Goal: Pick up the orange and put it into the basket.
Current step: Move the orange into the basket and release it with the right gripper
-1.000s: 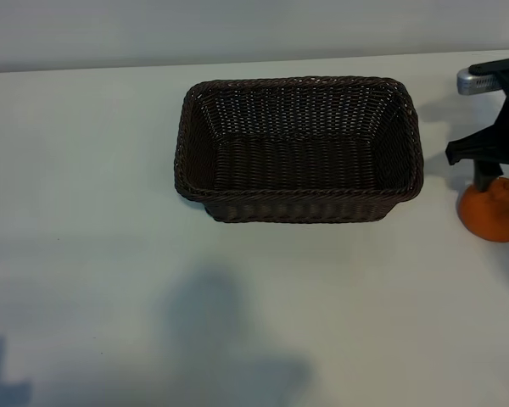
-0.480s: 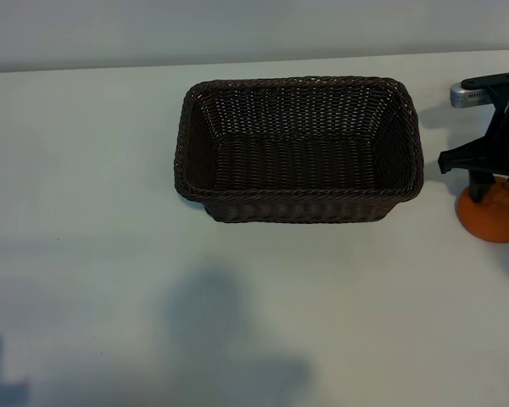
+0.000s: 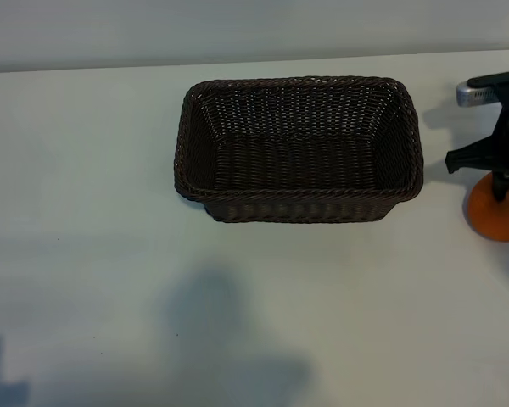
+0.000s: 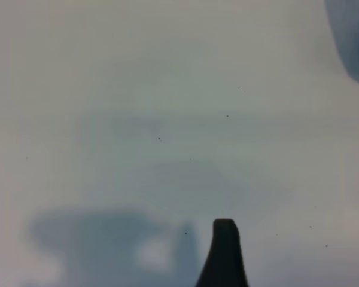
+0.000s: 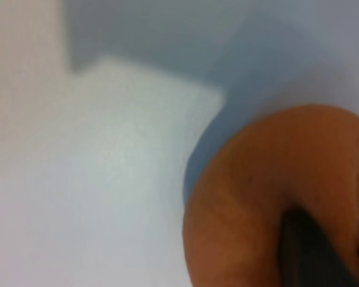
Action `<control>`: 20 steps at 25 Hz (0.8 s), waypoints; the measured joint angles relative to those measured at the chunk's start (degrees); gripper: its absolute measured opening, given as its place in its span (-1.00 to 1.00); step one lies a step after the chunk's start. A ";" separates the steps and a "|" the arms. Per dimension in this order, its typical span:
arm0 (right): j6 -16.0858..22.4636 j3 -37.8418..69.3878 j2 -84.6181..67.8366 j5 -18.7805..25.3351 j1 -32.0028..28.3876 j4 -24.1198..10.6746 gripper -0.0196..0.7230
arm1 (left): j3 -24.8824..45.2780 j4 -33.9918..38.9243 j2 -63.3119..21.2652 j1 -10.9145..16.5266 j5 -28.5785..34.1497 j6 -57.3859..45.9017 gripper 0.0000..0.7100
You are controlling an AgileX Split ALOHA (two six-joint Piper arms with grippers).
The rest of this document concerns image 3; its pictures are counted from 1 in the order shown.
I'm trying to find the orange fruit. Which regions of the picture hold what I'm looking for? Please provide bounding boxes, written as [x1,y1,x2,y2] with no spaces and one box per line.
[467,171,509,243]

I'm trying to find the dark brown wicker basket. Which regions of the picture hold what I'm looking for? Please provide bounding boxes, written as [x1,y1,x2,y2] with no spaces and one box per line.
[172,75,425,225]

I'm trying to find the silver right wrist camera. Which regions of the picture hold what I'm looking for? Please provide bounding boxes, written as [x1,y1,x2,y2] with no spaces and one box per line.
[456,81,501,108]

